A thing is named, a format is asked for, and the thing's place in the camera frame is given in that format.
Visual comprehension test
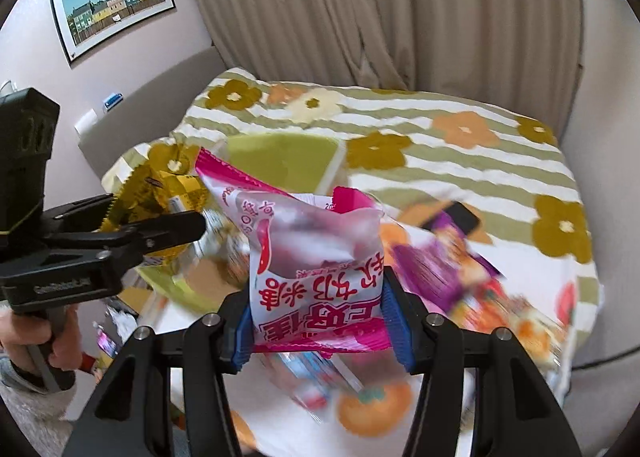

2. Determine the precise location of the striped floral blanket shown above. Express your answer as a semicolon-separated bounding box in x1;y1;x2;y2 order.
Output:
101;68;601;318

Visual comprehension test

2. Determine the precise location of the yellow snack packet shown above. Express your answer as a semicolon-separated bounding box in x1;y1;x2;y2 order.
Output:
100;142;211;263

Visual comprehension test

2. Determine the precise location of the person's left forearm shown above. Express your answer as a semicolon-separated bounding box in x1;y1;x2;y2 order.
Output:
0;354;88;457

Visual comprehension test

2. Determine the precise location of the red orange snack packet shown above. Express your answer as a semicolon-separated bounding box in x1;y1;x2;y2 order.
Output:
457;279;568;374

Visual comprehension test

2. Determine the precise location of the person's left hand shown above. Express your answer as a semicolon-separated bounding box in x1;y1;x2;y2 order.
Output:
0;308;82;376

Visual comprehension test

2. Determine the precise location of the white fruit-print cloth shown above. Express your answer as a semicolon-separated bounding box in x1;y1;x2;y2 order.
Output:
145;197;581;457

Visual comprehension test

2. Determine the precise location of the green tray with white rim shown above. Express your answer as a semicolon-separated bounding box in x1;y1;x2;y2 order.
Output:
137;131;348;308

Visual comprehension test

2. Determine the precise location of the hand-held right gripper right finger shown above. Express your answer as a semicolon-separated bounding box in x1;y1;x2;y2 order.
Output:
381;272;584;457

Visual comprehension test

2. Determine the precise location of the small white object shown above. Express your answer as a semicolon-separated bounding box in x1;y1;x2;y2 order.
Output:
74;110;98;135

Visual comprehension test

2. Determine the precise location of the pink snack packet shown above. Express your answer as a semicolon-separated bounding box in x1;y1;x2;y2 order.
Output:
194;147;396;354

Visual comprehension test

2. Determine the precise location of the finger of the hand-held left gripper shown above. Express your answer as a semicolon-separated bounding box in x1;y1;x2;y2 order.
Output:
106;210;207;269
42;194;119;239

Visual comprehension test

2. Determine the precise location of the blue white snack packet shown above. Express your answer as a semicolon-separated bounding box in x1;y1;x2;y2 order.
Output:
267;351;363;420

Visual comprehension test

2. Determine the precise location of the black phone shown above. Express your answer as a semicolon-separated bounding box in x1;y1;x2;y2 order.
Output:
420;201;481;238

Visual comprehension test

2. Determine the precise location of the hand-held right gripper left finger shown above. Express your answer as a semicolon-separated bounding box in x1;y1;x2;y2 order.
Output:
62;291;253;457

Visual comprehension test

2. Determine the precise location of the framed wall picture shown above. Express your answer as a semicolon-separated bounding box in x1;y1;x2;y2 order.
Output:
49;0;177;69

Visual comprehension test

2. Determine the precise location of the beige curtain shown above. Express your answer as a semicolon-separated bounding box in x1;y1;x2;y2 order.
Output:
177;0;586;93

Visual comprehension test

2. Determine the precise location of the purple snack packet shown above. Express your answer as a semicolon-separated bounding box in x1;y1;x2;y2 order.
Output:
392;210;503;318

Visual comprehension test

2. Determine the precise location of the grey headboard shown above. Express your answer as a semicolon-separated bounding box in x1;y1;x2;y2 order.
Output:
75;44;236;183

